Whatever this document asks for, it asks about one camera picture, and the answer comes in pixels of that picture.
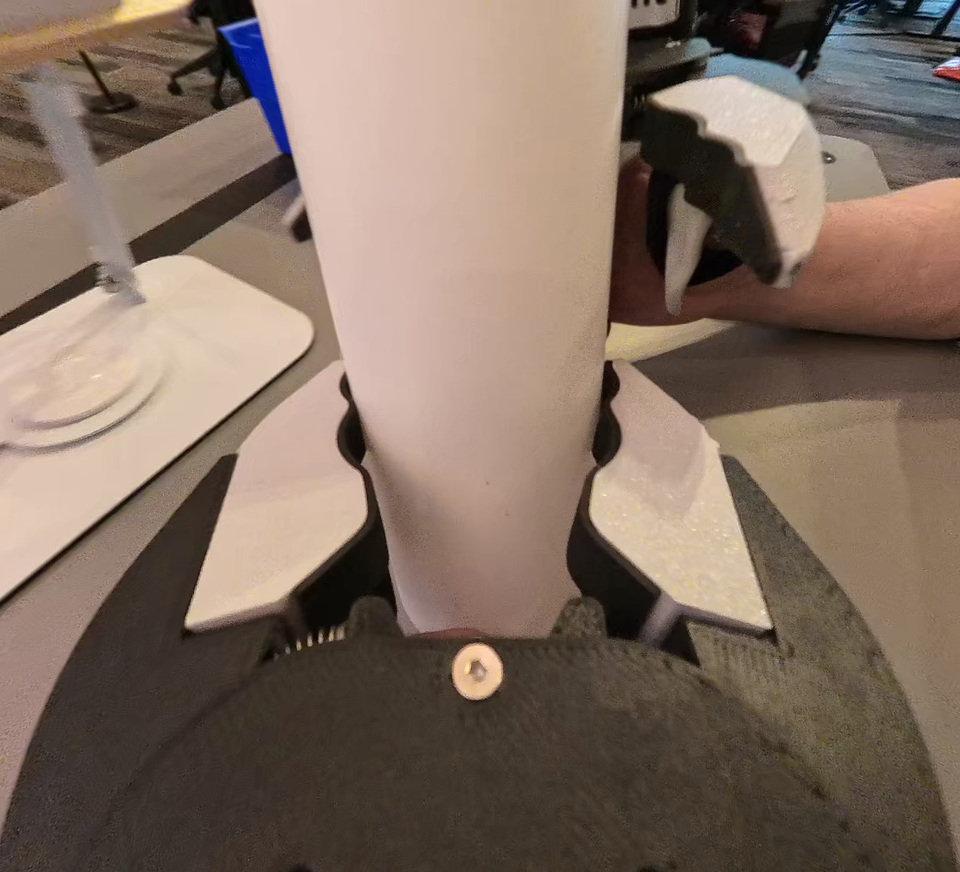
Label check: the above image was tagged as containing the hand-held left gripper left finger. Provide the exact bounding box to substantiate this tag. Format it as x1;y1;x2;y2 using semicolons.
185;362;391;633

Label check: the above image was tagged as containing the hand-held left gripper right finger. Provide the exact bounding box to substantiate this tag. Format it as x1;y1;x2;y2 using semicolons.
566;361;774;647

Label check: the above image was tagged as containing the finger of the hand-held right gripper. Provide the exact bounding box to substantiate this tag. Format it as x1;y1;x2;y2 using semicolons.
663;184;712;316
641;76;828;288

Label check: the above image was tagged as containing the white plastic bottle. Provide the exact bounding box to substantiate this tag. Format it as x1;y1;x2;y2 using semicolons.
231;0;637;639

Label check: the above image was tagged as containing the blue plastic bin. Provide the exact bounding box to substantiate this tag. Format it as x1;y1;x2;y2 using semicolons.
217;17;294;157

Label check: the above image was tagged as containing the person's right hand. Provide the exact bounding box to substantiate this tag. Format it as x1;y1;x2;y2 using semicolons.
609;156;759;326

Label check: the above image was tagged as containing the black tape strip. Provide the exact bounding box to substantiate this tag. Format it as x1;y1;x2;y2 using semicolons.
0;152;312;335

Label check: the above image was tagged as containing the clear acrylic stand support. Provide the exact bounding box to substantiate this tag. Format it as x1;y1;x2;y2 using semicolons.
0;62;170;449

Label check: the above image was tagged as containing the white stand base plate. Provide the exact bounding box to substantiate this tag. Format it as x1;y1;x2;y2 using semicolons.
0;253;316;603

